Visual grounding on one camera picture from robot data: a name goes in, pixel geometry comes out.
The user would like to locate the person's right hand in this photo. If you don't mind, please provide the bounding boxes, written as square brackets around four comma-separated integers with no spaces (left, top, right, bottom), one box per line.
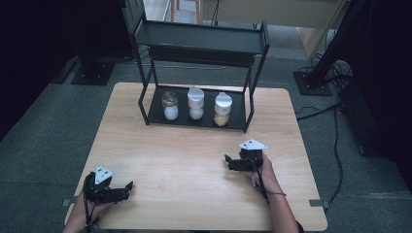
[246,151,285,199]

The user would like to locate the dark curtain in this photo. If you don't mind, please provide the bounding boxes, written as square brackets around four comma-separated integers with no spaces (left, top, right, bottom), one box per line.
[0,0,130,142]

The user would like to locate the dark equipment box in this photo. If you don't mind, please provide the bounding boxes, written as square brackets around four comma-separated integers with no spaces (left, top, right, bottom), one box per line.
[339,77,412,163]

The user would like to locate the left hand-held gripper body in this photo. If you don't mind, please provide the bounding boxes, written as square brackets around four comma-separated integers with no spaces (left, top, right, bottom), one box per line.
[83,165,115,204]

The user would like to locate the black metal shelf rack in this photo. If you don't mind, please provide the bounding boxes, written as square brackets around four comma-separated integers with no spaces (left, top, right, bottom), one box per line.
[119,0,271,134]

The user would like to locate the left hand-held gripper cable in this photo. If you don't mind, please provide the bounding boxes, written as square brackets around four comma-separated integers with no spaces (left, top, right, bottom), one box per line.
[83,181,97,233]

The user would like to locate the person's left hand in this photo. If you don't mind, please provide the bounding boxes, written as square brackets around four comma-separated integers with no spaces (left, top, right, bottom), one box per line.
[69,193,115,225]

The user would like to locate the white-lidded jar of white powder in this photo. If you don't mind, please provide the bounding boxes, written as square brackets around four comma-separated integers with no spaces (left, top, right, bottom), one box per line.
[187,86,206,120]

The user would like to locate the wooden chair legs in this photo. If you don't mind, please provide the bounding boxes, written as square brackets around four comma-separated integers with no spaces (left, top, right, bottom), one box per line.
[169,0,202,24]

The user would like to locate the black stand base plate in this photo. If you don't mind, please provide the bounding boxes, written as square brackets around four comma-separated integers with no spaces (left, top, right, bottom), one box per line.
[71,60,117,86]
[292,71,333,97]

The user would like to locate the hand-held gripper cable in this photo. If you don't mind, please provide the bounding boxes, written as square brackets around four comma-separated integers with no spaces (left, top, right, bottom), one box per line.
[251,158,270,204]
[83,181,97,233]

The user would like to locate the right hand-held gripper cable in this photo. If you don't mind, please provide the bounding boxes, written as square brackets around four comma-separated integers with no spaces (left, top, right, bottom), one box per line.
[251,158,270,204]

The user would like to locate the beige wooden board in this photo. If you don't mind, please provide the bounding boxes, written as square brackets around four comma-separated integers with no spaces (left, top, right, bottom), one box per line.
[200,0,348,60]

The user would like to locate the black slanted stand pole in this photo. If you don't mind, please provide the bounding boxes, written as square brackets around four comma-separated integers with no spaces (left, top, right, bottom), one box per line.
[307,0,368,89]

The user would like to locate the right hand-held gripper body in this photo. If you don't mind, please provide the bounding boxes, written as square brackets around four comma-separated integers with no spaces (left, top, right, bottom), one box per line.
[238,138,268,172]

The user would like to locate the black floor cable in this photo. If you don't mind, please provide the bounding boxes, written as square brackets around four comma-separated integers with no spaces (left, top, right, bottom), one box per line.
[295,102,343,122]
[327,106,345,206]

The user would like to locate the tangled cable bundle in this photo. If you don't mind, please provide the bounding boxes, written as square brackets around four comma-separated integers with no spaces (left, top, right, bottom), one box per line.
[324,59,355,86]

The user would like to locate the white-lidded jar of beige grains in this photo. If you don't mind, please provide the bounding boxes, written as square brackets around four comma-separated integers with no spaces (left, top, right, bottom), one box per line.
[213,91,233,127]

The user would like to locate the clear-lidded jar of white powder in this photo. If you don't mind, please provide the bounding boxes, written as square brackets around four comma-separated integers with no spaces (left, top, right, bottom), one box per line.
[160,90,180,121]

